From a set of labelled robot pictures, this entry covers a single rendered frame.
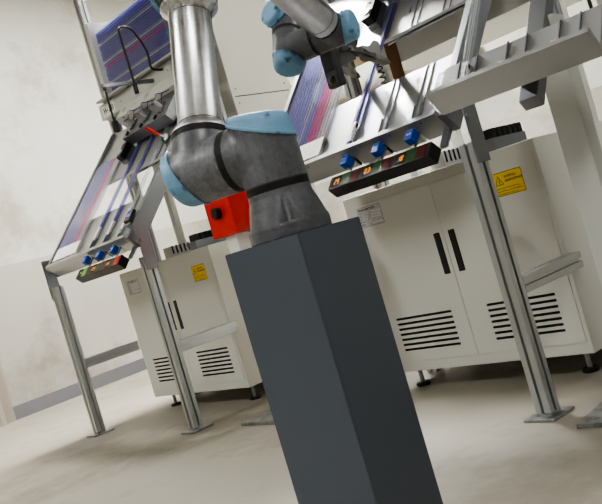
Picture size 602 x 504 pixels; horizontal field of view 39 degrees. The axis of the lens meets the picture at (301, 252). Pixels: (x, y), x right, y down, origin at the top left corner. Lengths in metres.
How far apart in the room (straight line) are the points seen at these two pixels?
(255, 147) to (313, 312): 0.30
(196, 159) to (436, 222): 1.03
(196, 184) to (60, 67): 4.59
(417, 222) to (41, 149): 3.72
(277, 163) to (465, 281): 1.04
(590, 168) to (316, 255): 0.67
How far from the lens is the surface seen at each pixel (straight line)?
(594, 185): 1.84
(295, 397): 1.49
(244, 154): 1.49
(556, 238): 2.21
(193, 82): 1.63
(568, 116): 1.84
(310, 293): 1.41
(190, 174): 1.55
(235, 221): 2.74
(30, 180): 5.68
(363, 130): 2.17
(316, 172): 2.26
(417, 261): 2.48
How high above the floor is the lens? 0.54
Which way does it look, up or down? 1 degrees down
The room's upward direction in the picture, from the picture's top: 16 degrees counter-clockwise
